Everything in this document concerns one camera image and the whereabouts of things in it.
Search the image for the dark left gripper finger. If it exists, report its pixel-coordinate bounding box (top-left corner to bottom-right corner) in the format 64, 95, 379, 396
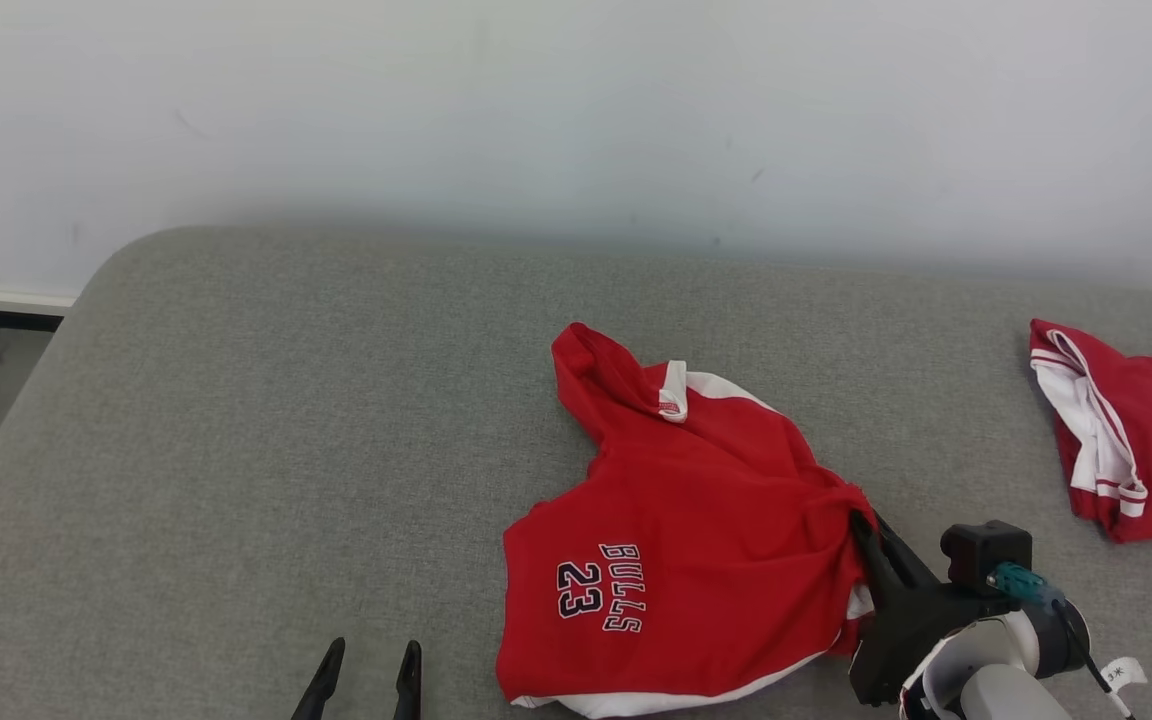
394, 640, 423, 720
291, 637, 347, 720

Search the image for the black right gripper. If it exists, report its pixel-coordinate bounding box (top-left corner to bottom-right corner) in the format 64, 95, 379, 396
848, 508, 1012, 706

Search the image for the grey fabric sofa cushion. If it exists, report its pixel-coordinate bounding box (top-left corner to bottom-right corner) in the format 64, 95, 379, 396
0, 226, 1152, 720

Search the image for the red Bulls 23 garment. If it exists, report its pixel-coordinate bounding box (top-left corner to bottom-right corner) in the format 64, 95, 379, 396
496, 322, 877, 719

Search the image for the white cable label tag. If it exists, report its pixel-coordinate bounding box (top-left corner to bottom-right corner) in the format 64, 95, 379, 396
1099, 657, 1147, 693

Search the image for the teal cable connector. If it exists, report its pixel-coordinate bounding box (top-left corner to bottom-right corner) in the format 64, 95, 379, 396
986, 562, 1065, 611

